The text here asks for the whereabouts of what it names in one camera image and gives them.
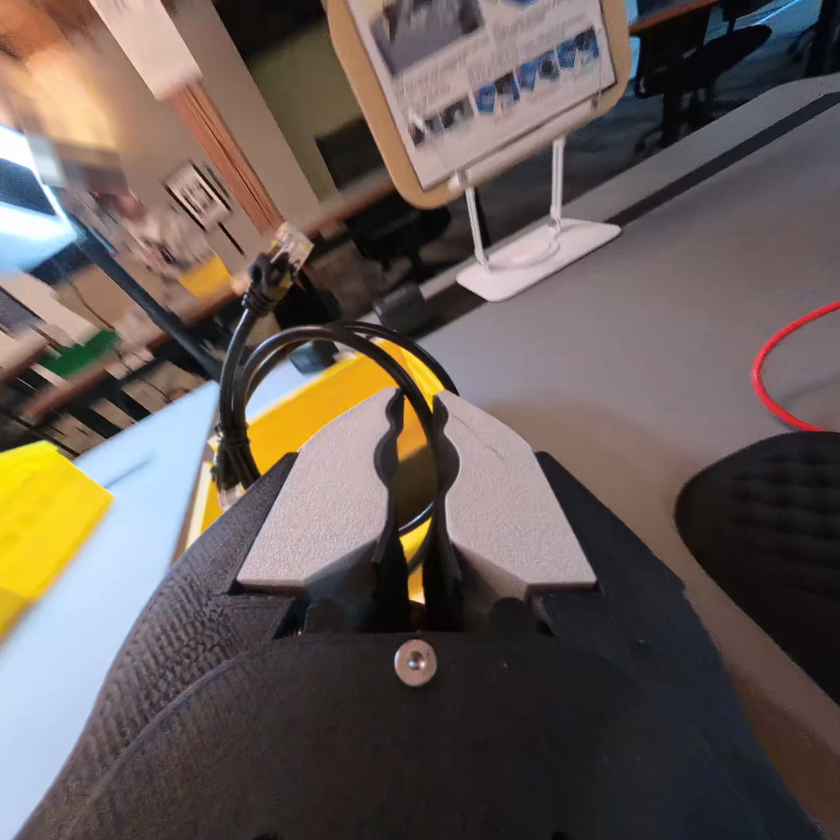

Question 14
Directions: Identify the yellow plastic bin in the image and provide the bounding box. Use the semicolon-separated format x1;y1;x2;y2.
187;338;460;601
0;440;114;641

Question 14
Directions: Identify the red ethernet cable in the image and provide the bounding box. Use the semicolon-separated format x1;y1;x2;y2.
751;302;840;434

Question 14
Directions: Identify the grey desk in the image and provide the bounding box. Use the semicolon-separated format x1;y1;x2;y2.
364;75;840;840

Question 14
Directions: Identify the wooden post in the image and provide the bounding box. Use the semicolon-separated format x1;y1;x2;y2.
172;85;284;232

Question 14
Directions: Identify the black tape strip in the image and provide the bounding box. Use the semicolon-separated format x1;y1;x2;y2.
604;91;840;228

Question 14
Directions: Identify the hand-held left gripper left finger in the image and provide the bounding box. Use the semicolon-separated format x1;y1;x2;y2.
235;386;404;592

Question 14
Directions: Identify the small grey power box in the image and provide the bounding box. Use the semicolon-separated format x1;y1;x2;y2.
289;341;337;374

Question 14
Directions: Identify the black ethernet cable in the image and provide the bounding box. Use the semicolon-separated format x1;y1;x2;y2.
210;222;460;578

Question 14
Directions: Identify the black mesh pad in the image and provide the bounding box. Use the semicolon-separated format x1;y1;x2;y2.
675;432;840;706

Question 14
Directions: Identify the green plastic bin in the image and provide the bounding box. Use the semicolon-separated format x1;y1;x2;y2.
38;328;122;379

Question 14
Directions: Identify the black office chair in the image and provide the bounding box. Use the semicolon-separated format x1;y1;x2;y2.
315;125;454;263
633;7;775;152

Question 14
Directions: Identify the large grey power box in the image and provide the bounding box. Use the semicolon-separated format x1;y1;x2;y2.
373;282;435;332

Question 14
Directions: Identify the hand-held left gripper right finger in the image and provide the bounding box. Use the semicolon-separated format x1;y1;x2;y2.
433;390;598;603

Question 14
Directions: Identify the white side table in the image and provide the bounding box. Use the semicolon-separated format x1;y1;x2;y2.
0;379;224;840

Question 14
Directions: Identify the small yellow bin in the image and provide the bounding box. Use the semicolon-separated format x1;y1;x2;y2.
177;252;231;296

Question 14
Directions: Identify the instruction sign on white stand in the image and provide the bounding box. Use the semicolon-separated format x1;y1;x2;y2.
327;0;632;304

